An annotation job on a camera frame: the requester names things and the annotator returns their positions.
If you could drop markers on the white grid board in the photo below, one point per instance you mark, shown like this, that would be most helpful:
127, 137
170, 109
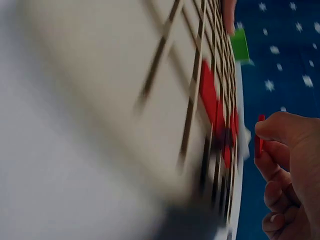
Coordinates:
180, 82

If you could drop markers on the long red tile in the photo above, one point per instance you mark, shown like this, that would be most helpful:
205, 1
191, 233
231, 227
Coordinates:
208, 92

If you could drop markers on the small red tile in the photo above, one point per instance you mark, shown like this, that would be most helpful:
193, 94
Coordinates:
260, 140

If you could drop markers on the person's right hand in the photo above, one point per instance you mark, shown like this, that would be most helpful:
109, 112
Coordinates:
302, 155

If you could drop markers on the person's left fingers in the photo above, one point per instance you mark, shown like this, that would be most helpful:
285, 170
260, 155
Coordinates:
228, 15

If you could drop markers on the green block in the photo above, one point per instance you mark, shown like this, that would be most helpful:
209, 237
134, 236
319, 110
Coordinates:
240, 45

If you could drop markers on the person's left hand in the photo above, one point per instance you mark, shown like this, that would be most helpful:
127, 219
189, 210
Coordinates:
228, 15

